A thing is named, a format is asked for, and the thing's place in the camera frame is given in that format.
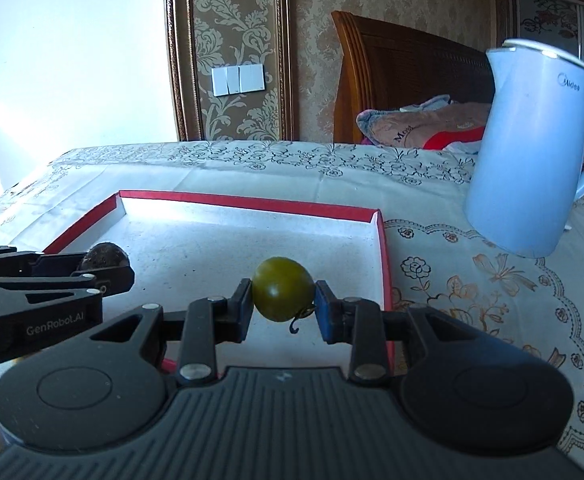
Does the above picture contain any short dark sugarcane piece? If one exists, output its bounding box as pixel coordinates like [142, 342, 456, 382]
[78, 242, 129, 272]

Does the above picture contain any green tomato with stem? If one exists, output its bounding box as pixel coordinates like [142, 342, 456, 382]
[252, 257, 316, 335]

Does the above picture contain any red shallow cardboard tray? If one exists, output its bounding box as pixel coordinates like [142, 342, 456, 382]
[42, 188, 397, 376]

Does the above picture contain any floral embroidered tablecloth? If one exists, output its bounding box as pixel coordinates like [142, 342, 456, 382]
[0, 141, 584, 466]

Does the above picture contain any pink patterned pillow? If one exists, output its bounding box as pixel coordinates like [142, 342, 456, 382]
[356, 94, 491, 153]

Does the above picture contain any light blue electric kettle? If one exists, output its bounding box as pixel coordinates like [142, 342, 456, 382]
[464, 39, 584, 258]

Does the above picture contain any brown wooden headboard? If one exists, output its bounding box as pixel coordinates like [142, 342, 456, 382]
[332, 11, 494, 144]

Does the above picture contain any wardrobe sliding door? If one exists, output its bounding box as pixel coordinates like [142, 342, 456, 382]
[514, 0, 584, 61]

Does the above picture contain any white wall switch panel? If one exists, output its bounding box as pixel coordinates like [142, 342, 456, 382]
[211, 64, 265, 96]

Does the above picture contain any brown wooden wall trim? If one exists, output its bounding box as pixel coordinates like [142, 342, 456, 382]
[164, 0, 299, 141]

